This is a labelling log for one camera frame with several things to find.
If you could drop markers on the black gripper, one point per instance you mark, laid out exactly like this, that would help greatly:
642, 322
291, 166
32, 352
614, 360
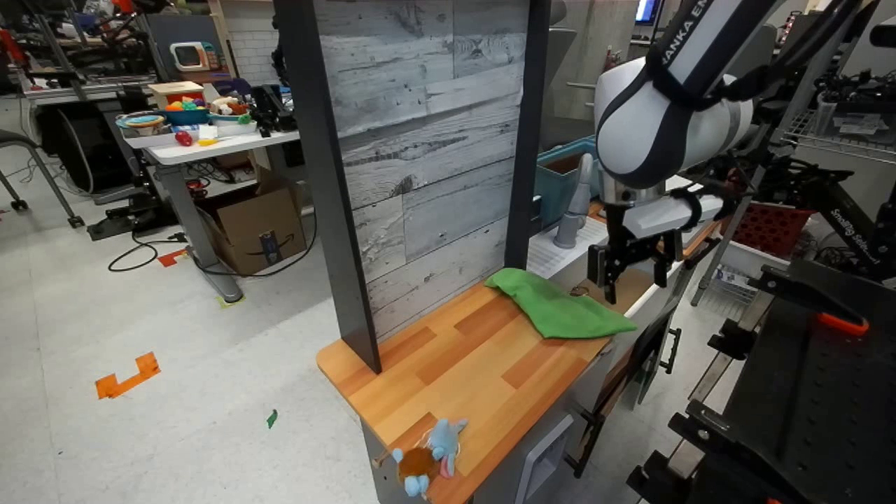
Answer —
635, 241

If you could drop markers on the green cloth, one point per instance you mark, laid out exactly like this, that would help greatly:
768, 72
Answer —
560, 308

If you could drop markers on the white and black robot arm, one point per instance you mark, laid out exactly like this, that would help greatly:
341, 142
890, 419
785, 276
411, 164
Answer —
652, 112

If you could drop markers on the grey pipe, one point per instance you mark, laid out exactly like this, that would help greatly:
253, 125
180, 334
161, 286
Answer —
572, 215

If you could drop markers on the teal storage bin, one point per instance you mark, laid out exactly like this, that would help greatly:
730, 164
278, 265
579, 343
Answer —
560, 184

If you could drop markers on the red crate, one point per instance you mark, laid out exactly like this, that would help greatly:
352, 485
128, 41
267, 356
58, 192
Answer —
772, 227

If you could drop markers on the orange and black clamp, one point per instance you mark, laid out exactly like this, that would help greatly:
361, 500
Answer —
841, 327

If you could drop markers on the black pegboard panel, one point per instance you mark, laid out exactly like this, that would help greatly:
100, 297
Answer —
821, 409

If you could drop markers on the grey wood-look backdrop panel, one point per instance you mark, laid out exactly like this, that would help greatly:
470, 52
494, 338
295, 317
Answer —
420, 157

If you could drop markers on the blue and brown plush toy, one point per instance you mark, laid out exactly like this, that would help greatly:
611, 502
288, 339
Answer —
432, 457

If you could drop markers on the cardboard box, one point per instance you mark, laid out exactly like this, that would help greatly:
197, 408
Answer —
253, 227

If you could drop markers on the white work table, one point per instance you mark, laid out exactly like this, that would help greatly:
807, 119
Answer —
205, 149

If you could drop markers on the yellow and white cup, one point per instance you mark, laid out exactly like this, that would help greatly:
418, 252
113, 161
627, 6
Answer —
208, 135

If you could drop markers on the red toy piece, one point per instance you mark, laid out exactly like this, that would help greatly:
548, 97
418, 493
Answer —
186, 139

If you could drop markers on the blue bowl of toy fruit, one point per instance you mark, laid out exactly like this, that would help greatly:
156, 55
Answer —
186, 112

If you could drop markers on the wooden toy box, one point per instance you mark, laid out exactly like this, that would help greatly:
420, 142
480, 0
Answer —
175, 90

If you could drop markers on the narrow black post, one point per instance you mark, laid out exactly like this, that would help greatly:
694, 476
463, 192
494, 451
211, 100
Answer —
525, 142

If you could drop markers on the wide black post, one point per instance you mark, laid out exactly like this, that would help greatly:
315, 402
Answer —
324, 185

